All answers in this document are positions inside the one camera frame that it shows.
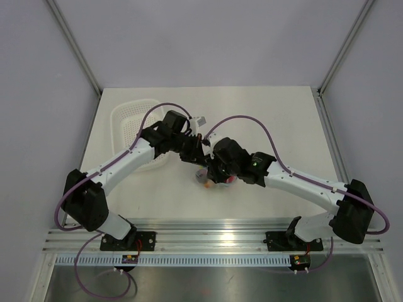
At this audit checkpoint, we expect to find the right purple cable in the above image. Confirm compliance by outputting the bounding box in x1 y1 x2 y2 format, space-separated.
203 115 390 274

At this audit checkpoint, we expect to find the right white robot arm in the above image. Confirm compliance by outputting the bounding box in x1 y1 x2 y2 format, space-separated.
206 135 374 249

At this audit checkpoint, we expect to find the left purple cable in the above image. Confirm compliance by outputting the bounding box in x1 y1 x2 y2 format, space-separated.
54 102 193 298

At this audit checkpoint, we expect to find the left small circuit board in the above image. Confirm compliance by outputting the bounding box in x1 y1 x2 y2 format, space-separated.
122 255 139 264

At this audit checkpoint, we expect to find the left aluminium frame post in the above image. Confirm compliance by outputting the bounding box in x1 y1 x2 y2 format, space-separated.
47 0 102 98

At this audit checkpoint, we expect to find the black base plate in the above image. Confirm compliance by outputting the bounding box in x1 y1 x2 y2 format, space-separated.
99 231 157 252
263 231 324 252

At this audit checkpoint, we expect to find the white perforated plastic basket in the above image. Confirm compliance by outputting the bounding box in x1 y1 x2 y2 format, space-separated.
110 99 169 172

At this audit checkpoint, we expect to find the white slotted cable duct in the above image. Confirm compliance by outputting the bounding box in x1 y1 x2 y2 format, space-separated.
55 254 290 267

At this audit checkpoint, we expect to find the small circuit board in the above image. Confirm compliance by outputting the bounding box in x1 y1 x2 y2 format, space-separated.
290 254 311 272
122 255 139 264

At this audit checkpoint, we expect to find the aluminium frame post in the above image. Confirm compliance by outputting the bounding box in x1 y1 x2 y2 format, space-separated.
47 0 102 98
317 0 378 96

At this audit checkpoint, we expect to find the red toy apple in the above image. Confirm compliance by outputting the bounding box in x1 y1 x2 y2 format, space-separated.
225 176 237 184

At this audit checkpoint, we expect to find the right aluminium frame post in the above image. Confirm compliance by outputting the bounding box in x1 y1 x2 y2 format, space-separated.
317 0 378 96

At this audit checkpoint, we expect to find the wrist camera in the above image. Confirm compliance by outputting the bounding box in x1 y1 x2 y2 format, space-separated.
203 132 222 147
190 116 206 136

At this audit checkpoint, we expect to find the right small circuit board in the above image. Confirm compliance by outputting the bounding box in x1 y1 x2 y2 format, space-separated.
290 254 311 272

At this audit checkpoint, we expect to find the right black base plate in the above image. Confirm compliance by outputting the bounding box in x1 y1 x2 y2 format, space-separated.
263 231 324 252

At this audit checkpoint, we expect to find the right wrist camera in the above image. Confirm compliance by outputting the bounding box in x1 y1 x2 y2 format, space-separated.
203 132 222 147

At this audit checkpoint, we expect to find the purple cable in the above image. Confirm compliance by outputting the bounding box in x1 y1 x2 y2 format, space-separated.
203 115 390 274
54 102 193 298

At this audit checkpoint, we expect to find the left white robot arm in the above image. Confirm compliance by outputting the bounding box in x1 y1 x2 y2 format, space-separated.
60 110 205 250

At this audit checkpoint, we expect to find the aluminium mounting rail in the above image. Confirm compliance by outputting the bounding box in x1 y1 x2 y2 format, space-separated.
42 218 385 255

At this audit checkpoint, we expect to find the clear zip top bag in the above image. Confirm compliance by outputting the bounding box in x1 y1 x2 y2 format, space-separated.
193 166 239 190

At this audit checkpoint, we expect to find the red cherry tomato sprig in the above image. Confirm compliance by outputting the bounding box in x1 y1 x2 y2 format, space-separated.
196 169 211 188

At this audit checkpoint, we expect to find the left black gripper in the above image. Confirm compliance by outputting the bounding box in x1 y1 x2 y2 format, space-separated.
170 133 207 166

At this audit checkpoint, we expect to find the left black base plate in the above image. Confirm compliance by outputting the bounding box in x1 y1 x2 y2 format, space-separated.
99 231 157 252

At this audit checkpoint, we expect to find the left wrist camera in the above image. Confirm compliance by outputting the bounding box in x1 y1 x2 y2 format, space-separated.
190 116 206 136

